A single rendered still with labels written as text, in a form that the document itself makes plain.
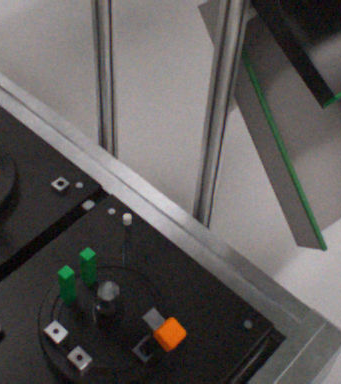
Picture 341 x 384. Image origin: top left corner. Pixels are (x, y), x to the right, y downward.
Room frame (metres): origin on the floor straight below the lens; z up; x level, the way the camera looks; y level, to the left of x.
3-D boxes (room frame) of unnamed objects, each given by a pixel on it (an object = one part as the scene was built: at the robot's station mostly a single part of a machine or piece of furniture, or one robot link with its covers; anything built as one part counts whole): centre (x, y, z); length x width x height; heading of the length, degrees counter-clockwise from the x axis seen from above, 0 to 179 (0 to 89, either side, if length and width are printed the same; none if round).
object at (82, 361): (0.27, 0.06, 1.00); 0.02 x 0.01 x 0.02; 50
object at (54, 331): (0.29, 0.09, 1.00); 0.02 x 0.01 x 0.02; 50
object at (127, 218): (0.38, 0.03, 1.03); 0.01 x 0.01 x 0.08; 50
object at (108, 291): (0.32, 0.04, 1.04); 0.02 x 0.02 x 0.03
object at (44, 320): (0.32, 0.04, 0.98); 0.14 x 0.14 x 0.02
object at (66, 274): (0.34, 0.08, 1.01); 0.01 x 0.01 x 0.05; 50
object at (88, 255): (0.36, 0.07, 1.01); 0.01 x 0.01 x 0.05; 50
